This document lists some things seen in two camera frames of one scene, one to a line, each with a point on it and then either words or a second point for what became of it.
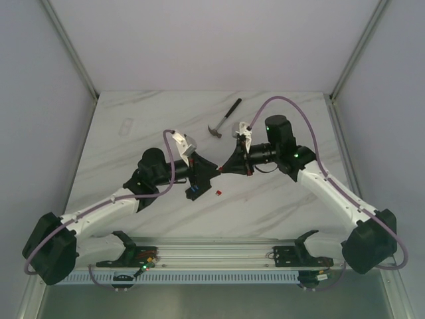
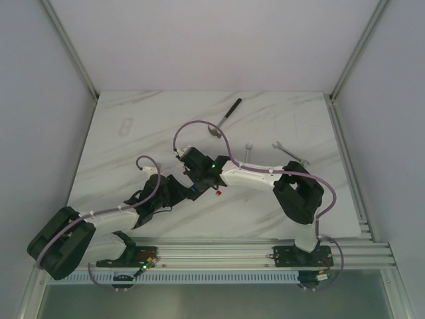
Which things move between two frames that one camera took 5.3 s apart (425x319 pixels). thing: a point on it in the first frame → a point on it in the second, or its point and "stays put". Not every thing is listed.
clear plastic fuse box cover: [125, 127] stays put
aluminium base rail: [220, 253] stays put
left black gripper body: [194, 174] → [176, 191]
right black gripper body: [244, 157] → [198, 175]
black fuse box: [196, 190] stays put
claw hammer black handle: [215, 131] stays put
